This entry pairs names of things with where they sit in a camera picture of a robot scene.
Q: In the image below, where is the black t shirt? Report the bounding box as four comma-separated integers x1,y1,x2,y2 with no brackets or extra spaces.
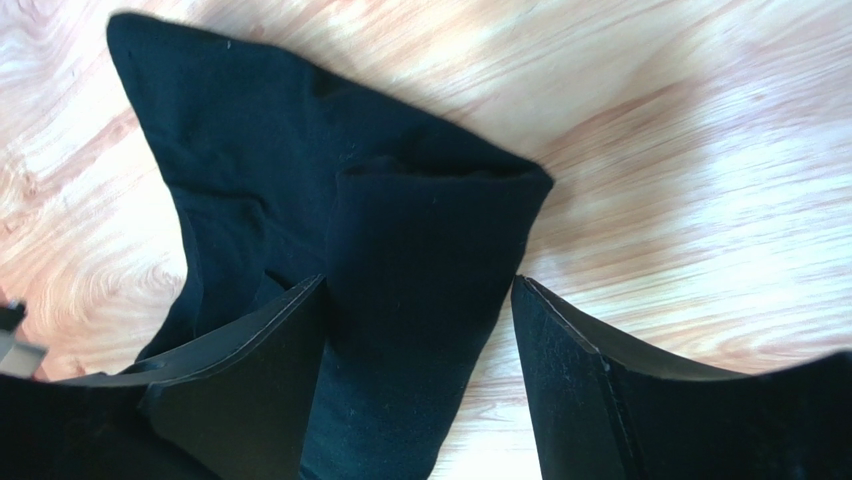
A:
107,12,553,479

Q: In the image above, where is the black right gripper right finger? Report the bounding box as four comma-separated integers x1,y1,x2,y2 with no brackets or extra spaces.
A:
511,276,851,479

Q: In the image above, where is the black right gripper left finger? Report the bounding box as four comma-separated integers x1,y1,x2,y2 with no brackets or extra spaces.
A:
1,276,327,479

